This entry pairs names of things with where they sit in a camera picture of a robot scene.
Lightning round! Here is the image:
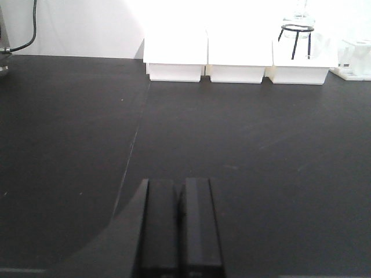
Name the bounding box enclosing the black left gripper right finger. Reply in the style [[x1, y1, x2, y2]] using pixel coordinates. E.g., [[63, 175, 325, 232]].
[[179, 178, 224, 277]]

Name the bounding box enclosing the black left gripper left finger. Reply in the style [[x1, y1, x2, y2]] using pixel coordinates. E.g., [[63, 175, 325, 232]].
[[132, 178, 179, 277]]

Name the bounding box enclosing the white left storage box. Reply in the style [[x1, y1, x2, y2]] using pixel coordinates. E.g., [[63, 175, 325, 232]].
[[143, 27, 208, 82]]

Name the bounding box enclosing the white storage box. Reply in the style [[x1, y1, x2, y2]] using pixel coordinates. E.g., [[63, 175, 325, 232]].
[[143, 27, 208, 82], [265, 31, 338, 85], [206, 28, 273, 83]]

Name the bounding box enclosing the white middle storage box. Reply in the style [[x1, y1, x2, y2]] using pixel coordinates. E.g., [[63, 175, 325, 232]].
[[206, 28, 273, 83]]

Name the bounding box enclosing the white right storage box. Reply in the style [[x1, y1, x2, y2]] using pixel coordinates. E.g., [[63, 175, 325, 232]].
[[265, 31, 338, 85]]

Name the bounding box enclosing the glass flask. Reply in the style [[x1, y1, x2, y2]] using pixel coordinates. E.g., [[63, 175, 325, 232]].
[[282, 0, 315, 30]]

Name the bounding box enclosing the white test tube rack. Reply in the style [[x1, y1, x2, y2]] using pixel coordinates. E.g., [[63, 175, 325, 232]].
[[330, 38, 370, 82]]

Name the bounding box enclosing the metal fixture at left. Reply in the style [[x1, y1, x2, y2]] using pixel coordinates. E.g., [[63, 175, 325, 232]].
[[0, 10, 12, 77]]

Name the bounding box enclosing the black wire tripod stand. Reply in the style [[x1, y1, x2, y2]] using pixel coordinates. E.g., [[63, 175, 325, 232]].
[[278, 24, 314, 60]]

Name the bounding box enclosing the black cable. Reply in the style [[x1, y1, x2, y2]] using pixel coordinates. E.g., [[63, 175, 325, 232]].
[[8, 0, 38, 53]]

